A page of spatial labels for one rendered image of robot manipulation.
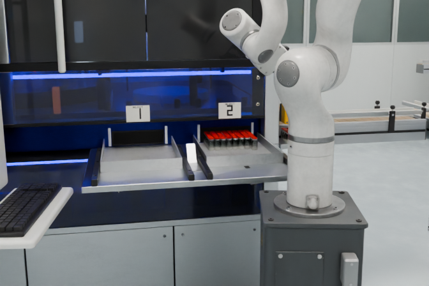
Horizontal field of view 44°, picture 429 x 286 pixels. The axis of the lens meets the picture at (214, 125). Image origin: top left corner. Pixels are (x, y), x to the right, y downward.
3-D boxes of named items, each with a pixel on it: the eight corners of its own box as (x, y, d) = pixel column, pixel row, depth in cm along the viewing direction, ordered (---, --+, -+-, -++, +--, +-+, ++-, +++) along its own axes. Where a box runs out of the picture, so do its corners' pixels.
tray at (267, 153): (193, 143, 205) (193, 135, 204) (257, 140, 209) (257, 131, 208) (206, 166, 172) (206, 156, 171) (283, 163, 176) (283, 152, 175)
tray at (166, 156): (103, 147, 199) (103, 138, 198) (172, 144, 203) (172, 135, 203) (100, 172, 166) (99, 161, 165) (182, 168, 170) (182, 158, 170)
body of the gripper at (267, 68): (252, 65, 152) (269, 80, 161) (277, 39, 150) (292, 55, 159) (238, 51, 156) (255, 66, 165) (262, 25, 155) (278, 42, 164)
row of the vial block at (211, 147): (207, 149, 194) (207, 137, 193) (255, 147, 197) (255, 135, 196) (209, 150, 192) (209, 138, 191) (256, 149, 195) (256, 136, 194)
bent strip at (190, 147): (186, 160, 180) (186, 143, 179) (195, 159, 181) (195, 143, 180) (192, 172, 167) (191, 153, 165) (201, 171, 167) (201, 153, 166)
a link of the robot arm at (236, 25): (274, 41, 148) (256, 23, 153) (252, 19, 137) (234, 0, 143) (252, 62, 149) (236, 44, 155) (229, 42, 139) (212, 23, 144)
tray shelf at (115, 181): (90, 152, 198) (90, 148, 198) (269, 144, 210) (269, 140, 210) (81, 193, 152) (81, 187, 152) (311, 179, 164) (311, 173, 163)
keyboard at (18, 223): (20, 189, 174) (19, 182, 173) (62, 188, 174) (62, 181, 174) (-31, 238, 135) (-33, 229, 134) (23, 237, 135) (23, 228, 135)
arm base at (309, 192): (352, 218, 132) (355, 147, 128) (276, 218, 133) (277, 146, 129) (338, 194, 150) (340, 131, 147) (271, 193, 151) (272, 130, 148)
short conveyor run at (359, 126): (272, 148, 212) (272, 110, 209) (262, 140, 227) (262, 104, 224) (428, 140, 224) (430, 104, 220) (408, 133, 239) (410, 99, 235)
